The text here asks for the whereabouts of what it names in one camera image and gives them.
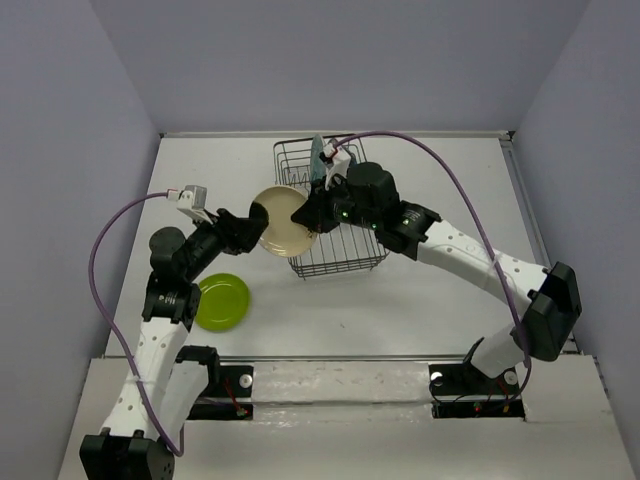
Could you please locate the lime green plate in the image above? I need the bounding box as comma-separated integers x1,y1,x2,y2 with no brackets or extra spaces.
195,273,251,332

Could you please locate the cream plate with flower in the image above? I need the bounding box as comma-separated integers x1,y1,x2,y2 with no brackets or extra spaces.
254,185,317,258

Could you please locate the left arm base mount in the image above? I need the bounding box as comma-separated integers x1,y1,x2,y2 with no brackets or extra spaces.
187,364,254,421

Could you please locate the dark blue plate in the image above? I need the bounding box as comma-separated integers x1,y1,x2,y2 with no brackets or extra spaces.
348,148,359,166

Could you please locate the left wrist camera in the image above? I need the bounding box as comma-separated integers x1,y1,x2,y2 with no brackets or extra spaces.
177,185,208,221

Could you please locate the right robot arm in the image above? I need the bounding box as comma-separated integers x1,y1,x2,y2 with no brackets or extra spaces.
291,163,582,392

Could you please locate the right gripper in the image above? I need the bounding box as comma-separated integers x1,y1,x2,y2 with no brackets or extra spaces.
294,172,381,231

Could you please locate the red and teal plate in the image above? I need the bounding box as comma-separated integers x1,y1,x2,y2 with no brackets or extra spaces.
310,134,326,183

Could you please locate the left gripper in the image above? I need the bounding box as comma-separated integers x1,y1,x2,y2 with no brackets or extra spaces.
182,208,269,282

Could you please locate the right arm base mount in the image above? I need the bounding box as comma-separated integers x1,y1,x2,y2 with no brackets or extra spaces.
428,363,525,420

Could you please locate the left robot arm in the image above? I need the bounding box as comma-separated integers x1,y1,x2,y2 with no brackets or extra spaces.
79,203,268,479

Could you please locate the wire dish rack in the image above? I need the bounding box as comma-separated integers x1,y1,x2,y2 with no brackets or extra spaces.
273,137,388,279

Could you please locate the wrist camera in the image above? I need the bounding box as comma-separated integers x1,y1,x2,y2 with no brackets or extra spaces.
177,185,208,221
321,139,355,190

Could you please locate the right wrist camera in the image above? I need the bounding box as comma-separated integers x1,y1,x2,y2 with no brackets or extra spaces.
321,139,355,190

